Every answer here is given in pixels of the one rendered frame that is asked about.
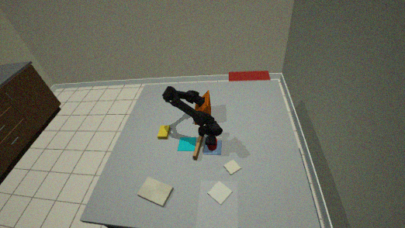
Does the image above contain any tan wooden plank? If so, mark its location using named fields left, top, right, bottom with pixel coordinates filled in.
left=193, top=136, right=204, bottom=161

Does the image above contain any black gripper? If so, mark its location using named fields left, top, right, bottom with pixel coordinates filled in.
left=206, top=129, right=216, bottom=145

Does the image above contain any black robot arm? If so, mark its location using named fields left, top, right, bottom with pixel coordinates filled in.
left=162, top=86, right=223, bottom=136

